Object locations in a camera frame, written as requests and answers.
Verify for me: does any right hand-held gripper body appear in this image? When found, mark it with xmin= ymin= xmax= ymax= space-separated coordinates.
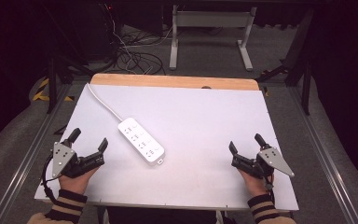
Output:
xmin=231 ymin=146 xmax=296 ymax=180

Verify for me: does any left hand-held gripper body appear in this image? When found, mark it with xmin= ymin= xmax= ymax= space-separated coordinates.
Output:
xmin=51 ymin=140 xmax=105 ymax=179

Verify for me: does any white power strip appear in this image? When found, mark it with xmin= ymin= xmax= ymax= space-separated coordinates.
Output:
xmin=117 ymin=117 xmax=166 ymax=166

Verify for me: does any person's right hand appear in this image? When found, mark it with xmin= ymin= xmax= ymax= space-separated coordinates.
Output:
xmin=237 ymin=169 xmax=275 ymax=198

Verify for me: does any person's left hand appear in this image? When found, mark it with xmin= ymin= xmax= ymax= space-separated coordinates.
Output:
xmin=58 ymin=166 xmax=101 ymax=196

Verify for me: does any yellow black hazard tape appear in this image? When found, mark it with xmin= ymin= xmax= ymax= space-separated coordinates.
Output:
xmin=32 ymin=77 xmax=75 ymax=103

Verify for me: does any white sheet table cover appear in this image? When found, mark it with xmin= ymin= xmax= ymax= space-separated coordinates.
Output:
xmin=34 ymin=83 xmax=300 ymax=213

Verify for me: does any black tripod stand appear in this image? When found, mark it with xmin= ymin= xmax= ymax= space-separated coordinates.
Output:
xmin=40 ymin=3 xmax=106 ymax=115

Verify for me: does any black metal stand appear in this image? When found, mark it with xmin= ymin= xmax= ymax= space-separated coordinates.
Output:
xmin=255 ymin=7 xmax=315 ymax=116

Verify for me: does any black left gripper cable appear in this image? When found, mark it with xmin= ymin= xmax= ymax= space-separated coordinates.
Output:
xmin=41 ymin=154 xmax=59 ymax=204

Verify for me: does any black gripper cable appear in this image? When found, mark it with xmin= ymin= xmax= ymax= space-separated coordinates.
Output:
xmin=263 ymin=174 xmax=276 ymax=204
xmin=41 ymin=154 xmax=59 ymax=204

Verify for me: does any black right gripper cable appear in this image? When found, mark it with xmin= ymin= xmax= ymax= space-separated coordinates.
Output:
xmin=263 ymin=174 xmax=276 ymax=204

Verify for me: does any aluminium floor rail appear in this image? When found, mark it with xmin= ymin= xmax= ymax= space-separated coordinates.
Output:
xmin=0 ymin=83 xmax=73 ymax=224
xmin=286 ymin=85 xmax=358 ymax=224

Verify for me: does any white power strip cable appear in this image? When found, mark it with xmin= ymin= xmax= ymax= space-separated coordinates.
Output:
xmin=86 ymin=82 xmax=124 ymax=122

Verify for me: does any tangle of black floor cables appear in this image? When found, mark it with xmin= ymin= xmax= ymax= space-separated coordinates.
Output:
xmin=103 ymin=3 xmax=225 ymax=76

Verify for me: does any white metal stand frame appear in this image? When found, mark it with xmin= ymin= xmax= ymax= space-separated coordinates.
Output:
xmin=169 ymin=4 xmax=258 ymax=73

